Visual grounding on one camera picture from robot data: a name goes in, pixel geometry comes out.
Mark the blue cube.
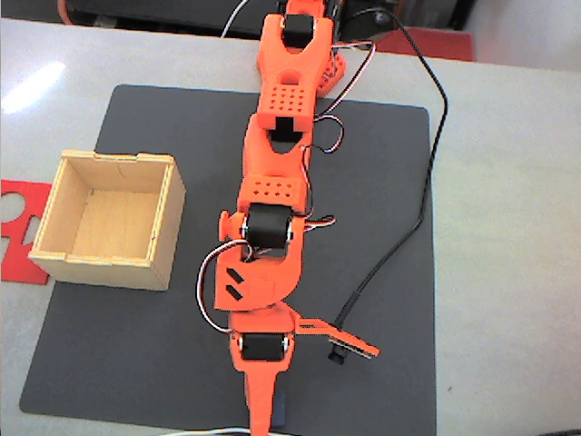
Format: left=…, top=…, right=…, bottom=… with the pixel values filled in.
left=271, top=388, right=289, bottom=428

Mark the thin white cable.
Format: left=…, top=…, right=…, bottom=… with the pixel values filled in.
left=158, top=425, right=296, bottom=436

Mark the dark grey mat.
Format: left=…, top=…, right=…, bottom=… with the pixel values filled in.
left=18, top=84, right=438, bottom=436

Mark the orange camera mount bracket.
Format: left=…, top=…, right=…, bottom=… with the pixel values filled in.
left=293, top=316, right=380, bottom=361

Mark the black camera cable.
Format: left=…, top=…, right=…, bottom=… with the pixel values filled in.
left=336, top=6, right=450, bottom=328

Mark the red flat sheet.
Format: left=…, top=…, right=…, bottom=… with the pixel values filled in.
left=369, top=25, right=477, bottom=64

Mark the red white black servo wire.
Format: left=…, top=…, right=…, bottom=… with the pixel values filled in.
left=299, top=114, right=345, bottom=214
left=303, top=215, right=338, bottom=231
left=315, top=40, right=377, bottom=120
left=195, top=238, right=249, bottom=335

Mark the black clamp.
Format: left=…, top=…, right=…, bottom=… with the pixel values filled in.
left=340, top=4, right=403, bottom=43

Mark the red cutout sheet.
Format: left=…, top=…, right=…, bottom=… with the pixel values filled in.
left=0, top=178, right=52, bottom=286

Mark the wooden box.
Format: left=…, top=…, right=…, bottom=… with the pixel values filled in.
left=27, top=149, right=186, bottom=292

